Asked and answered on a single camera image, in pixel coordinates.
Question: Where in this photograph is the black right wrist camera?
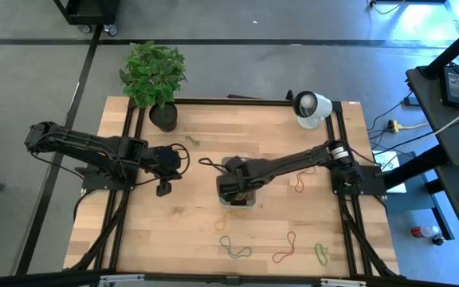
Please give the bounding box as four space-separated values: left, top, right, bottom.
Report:
216 175 241 197

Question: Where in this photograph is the red rubber band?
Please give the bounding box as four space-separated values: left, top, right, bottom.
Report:
294 166 317 194
271 230 297 265

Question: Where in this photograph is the black rubber band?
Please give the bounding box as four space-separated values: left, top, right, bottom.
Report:
198 156 228 175

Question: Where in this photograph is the black wheeled cart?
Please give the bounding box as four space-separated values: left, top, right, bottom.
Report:
53 0 121 37

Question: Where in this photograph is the teal rubber band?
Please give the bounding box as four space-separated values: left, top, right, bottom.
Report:
218 234 253 260

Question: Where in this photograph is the red and white bottle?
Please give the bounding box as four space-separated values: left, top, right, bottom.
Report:
410 225 437 239

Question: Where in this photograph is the black diagonal pole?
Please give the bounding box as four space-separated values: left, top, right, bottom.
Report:
419 18 459 80

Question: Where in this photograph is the black power brick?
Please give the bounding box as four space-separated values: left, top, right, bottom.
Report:
441 65 459 110

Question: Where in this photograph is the green leafy plant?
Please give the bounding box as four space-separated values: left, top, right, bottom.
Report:
118 40 188 109

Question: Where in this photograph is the yellow rubber band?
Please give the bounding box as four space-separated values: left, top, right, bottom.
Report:
214 210 250 233

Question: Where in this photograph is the black support beam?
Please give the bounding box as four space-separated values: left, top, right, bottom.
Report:
380 143 450 191

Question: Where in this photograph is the white plastic bin with handle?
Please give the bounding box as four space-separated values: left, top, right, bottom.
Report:
219 156 259 210

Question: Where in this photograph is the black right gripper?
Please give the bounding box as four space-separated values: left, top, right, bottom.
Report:
225 155 265 204

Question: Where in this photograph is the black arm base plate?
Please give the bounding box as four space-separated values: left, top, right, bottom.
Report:
331 163 388 197
80 162 136 191

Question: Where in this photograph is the white paper sheet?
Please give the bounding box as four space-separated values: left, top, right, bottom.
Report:
372 150 409 195

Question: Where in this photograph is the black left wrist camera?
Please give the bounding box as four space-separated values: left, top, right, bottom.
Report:
155 179 174 198

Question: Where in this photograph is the black aluminium table frame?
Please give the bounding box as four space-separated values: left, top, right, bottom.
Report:
64 97 401 280

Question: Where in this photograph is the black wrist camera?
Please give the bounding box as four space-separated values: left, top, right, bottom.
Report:
155 179 174 198
216 175 241 197

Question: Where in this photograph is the black plant pot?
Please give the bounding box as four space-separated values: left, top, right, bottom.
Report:
148 101 179 133

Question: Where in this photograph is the black rig beam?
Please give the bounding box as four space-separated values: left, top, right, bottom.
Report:
0 269 459 287

